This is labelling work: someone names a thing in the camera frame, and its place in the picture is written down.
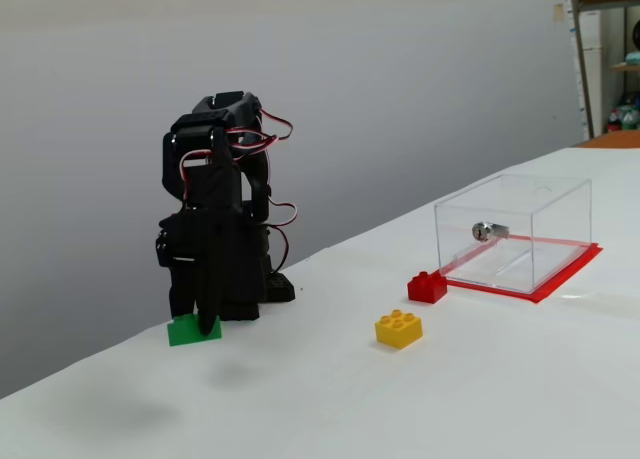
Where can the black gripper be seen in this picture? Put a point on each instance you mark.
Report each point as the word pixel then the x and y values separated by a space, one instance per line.
pixel 191 251

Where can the green lego brick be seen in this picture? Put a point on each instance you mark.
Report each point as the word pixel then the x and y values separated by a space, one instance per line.
pixel 184 333

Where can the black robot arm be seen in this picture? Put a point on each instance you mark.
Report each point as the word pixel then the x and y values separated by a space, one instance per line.
pixel 250 279

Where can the yellow lego brick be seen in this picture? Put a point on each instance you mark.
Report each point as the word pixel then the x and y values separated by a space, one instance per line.
pixel 399 331

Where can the red lego brick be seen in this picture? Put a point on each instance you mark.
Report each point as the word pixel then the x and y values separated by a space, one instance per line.
pixel 426 289

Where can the silver box lock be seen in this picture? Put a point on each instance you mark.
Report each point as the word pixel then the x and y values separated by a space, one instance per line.
pixel 482 232

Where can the transparent plastic box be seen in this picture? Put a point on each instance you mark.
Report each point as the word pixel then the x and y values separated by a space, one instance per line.
pixel 515 219

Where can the red tape square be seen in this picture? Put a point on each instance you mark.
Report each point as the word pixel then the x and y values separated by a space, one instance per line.
pixel 560 284

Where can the orange table surface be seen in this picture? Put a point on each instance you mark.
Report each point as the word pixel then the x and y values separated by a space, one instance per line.
pixel 615 140

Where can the white cabinet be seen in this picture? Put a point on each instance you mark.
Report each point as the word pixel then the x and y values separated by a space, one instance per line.
pixel 592 79

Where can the red cap bottle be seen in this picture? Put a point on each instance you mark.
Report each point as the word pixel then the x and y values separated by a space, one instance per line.
pixel 614 123

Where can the metal shelf rack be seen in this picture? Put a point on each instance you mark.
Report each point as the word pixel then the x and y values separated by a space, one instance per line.
pixel 580 54

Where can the green plastic bottle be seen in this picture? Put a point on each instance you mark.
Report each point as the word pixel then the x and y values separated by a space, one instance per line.
pixel 631 116

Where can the teal object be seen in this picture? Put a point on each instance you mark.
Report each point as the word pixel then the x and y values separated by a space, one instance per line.
pixel 634 59

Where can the paper wall label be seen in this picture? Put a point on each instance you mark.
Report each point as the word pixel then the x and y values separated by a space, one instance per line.
pixel 558 13

